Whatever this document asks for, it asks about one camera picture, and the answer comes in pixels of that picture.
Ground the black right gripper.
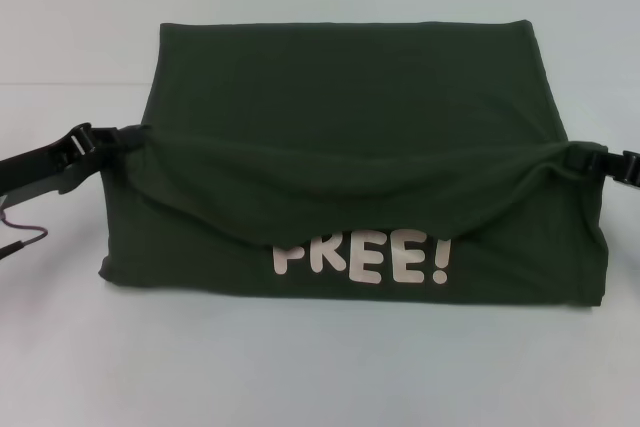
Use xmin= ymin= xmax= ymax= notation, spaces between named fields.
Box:
xmin=564 ymin=143 xmax=640 ymax=187

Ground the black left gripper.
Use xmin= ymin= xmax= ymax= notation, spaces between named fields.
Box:
xmin=0 ymin=121 xmax=152 ymax=209

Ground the dark green t-shirt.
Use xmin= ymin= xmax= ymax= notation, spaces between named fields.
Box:
xmin=97 ymin=19 xmax=619 ymax=309

